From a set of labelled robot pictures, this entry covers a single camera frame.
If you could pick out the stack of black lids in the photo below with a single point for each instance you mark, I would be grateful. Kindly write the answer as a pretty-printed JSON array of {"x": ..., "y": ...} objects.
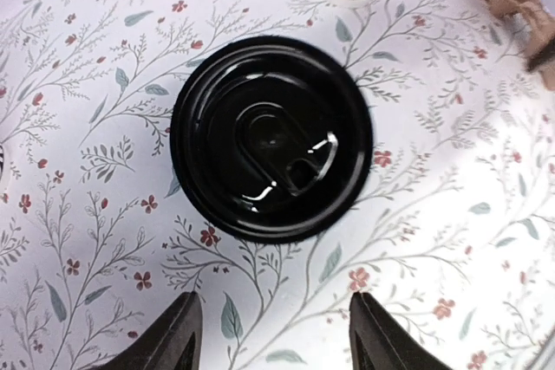
[{"x": 271, "y": 140}]

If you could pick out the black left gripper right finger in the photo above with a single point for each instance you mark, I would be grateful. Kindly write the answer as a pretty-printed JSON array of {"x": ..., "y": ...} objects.
[{"x": 379, "y": 342}]

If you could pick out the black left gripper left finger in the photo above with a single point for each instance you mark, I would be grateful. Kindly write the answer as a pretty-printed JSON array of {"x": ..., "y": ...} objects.
[{"x": 172, "y": 342}]

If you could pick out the black paper coffee cup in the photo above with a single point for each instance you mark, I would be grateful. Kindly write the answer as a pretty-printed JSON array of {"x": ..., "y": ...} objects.
[{"x": 4, "y": 166}]

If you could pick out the floral tablecloth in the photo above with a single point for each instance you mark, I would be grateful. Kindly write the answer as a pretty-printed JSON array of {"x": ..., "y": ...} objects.
[{"x": 453, "y": 233}]

